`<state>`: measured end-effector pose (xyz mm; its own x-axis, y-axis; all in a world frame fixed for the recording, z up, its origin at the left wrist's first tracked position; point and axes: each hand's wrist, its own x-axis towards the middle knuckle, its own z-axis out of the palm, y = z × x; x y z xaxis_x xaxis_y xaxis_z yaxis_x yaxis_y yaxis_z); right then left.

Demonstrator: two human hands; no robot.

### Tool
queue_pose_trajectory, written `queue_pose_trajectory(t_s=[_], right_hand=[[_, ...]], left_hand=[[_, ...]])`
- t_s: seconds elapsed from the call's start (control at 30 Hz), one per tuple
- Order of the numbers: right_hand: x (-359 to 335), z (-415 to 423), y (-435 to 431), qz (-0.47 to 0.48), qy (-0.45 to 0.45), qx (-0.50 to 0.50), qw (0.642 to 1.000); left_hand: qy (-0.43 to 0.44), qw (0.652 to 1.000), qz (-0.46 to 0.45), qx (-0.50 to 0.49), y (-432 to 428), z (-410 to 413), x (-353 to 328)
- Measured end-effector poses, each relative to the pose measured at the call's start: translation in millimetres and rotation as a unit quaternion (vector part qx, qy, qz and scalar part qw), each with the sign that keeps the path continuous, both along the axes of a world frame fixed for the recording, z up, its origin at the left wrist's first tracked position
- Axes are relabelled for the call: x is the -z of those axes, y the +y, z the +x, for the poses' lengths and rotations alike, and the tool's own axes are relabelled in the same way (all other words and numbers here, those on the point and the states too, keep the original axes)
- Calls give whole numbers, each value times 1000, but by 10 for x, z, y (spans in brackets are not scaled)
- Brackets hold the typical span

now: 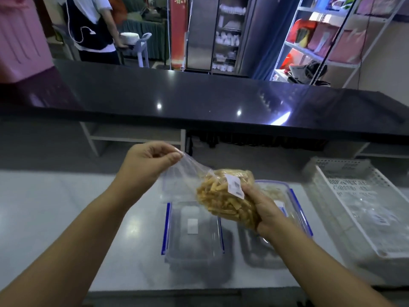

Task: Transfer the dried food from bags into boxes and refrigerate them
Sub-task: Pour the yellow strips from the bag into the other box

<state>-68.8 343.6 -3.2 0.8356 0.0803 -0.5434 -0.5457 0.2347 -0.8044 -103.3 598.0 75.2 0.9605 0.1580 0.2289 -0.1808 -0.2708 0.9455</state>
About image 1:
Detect person's right hand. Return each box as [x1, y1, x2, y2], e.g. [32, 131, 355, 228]
[241, 183, 298, 243]

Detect person's left hand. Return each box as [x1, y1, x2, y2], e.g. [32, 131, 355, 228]
[112, 141, 184, 208]

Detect pile of pale food cubes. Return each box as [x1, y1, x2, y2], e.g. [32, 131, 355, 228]
[259, 185, 285, 203]

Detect clear blue-clipped plastic container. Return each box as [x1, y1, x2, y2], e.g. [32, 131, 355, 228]
[252, 179, 314, 245]
[161, 201, 225, 269]

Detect bag of yellow strip snacks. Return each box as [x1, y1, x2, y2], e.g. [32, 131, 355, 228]
[162, 151, 257, 231]

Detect bag of pale round snacks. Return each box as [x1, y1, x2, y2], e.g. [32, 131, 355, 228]
[338, 188, 409, 250]

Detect person's right forearm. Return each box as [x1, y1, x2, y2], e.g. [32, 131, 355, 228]
[271, 220, 397, 307]

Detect person's left forearm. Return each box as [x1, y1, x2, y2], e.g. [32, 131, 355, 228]
[0, 185, 132, 307]

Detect white perforated plastic basket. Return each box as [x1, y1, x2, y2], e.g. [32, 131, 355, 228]
[302, 156, 409, 260]

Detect black top bar counter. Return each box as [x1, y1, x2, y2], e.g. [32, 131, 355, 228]
[0, 59, 409, 159]

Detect pale plastic serving cart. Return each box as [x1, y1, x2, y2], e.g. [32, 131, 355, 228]
[120, 32, 153, 68]

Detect teal skirted table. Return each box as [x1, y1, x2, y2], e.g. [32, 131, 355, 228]
[118, 19, 170, 61]

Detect white flat mop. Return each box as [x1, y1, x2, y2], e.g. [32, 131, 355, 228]
[180, 0, 194, 72]

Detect stack of white plates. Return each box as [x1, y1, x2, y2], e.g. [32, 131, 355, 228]
[120, 32, 141, 46]

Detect red standing banner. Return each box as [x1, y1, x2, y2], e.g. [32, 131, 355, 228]
[169, 0, 190, 71]

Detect stainless steel dish cabinet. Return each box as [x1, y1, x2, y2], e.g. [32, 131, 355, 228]
[185, 0, 256, 75]

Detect white small appliance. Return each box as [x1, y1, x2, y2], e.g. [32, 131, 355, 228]
[289, 64, 309, 84]

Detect group of white dishes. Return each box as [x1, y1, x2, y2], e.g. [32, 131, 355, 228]
[212, 4, 247, 73]

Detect black small appliance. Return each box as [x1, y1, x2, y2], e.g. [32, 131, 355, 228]
[305, 60, 331, 87]

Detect red bucket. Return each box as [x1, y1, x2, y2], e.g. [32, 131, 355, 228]
[280, 49, 301, 71]

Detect white metal shelf rack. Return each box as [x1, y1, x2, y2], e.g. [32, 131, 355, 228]
[270, 0, 408, 89]

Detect blue curtain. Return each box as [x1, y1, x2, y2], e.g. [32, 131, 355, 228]
[251, 0, 302, 81]

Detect pink plastic bin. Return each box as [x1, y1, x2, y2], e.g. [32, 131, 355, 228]
[0, 0, 55, 84]

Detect narrow pink gift bag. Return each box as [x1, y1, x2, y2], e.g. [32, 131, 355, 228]
[306, 22, 339, 58]

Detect wide pink gift bag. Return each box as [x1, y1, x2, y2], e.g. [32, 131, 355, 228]
[329, 28, 368, 64]

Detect red gift box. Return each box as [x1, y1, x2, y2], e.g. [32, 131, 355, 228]
[286, 19, 317, 43]

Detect patterned pink gift bag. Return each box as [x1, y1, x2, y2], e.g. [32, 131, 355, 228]
[356, 0, 403, 16]

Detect black hanging cable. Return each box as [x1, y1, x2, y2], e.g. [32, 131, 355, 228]
[356, 0, 374, 90]

